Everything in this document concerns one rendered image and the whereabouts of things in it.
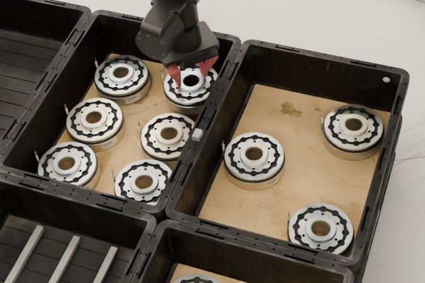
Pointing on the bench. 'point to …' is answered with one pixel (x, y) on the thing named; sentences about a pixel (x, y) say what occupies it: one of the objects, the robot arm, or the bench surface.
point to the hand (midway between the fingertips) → (190, 78)
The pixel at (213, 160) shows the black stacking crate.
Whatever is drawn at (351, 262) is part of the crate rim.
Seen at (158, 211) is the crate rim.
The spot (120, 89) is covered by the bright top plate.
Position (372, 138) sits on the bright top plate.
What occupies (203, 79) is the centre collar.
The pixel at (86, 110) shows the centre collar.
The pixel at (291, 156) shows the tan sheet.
